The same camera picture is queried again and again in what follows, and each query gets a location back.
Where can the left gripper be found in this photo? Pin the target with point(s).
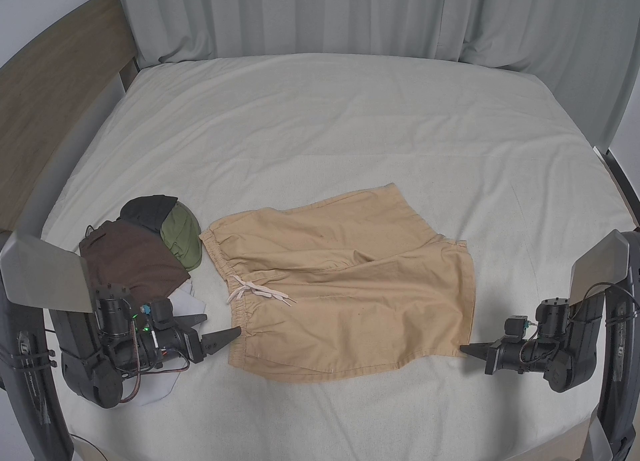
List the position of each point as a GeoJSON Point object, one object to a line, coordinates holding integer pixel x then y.
{"type": "Point", "coordinates": [175, 346]}

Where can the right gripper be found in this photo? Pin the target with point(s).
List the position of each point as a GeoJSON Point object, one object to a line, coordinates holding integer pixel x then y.
{"type": "Point", "coordinates": [505, 356]}

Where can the tan shorts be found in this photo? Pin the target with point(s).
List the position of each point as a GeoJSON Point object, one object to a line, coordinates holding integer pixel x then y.
{"type": "Point", "coordinates": [350, 289]}

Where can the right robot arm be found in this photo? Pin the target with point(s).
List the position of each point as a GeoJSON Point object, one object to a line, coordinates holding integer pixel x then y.
{"type": "Point", "coordinates": [600, 269]}

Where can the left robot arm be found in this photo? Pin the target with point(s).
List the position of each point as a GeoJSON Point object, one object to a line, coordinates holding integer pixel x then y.
{"type": "Point", "coordinates": [45, 269]}

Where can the bed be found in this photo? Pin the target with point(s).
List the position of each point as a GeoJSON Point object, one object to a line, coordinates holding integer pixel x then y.
{"type": "Point", "coordinates": [350, 114]}

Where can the white garment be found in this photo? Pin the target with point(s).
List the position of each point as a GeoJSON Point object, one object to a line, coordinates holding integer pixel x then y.
{"type": "Point", "coordinates": [192, 304]}

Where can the green garment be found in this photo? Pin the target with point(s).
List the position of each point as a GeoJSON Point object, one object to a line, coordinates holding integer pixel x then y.
{"type": "Point", "coordinates": [182, 234]}

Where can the brown garment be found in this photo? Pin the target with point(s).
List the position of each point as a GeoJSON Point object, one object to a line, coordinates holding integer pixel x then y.
{"type": "Point", "coordinates": [130, 259]}

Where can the black garment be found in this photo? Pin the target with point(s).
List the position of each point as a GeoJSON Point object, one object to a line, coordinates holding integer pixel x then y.
{"type": "Point", "coordinates": [145, 211]}

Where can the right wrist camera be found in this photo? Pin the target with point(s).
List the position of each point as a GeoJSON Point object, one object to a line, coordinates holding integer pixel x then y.
{"type": "Point", "coordinates": [515, 329]}

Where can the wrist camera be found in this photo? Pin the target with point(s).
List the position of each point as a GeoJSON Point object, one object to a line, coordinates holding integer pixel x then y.
{"type": "Point", "coordinates": [161, 316]}
{"type": "Point", "coordinates": [515, 329]}

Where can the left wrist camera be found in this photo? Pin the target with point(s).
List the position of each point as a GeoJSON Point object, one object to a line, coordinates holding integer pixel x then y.
{"type": "Point", "coordinates": [161, 316]}

